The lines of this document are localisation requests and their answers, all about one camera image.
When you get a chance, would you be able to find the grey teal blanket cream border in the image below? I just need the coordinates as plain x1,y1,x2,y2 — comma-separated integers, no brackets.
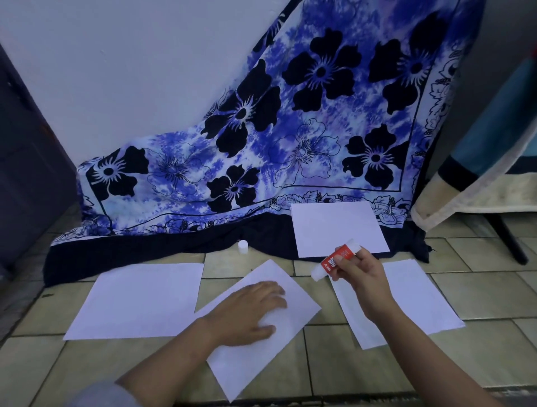
411,0,537,232

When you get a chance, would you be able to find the blue floral cloth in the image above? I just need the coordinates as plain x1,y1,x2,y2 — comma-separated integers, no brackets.
42,0,487,288

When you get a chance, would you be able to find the person's left hand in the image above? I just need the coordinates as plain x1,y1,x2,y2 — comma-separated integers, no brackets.
204,280,289,347

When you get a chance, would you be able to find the person's left forearm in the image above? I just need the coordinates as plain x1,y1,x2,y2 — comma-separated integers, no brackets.
115,315,220,407

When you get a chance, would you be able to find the white paper sheet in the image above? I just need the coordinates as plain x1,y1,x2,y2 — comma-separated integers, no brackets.
193,259,322,403
290,201,391,259
329,259,467,351
63,262,205,341

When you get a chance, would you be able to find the dark cabinet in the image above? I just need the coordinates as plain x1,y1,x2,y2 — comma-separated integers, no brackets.
0,42,83,282

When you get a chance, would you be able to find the red and white glue stick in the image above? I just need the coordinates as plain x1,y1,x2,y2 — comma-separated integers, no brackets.
311,239,362,282

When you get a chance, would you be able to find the person's right forearm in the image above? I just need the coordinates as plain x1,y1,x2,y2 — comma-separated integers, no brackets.
370,307,504,407

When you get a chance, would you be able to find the black stand leg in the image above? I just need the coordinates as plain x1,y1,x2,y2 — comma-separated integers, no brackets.
486,213,529,266

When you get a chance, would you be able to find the person's right hand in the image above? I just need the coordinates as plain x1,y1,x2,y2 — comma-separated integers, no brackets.
331,247,399,325

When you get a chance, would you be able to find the grey sleeve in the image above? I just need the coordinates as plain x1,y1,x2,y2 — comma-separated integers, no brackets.
65,379,144,407

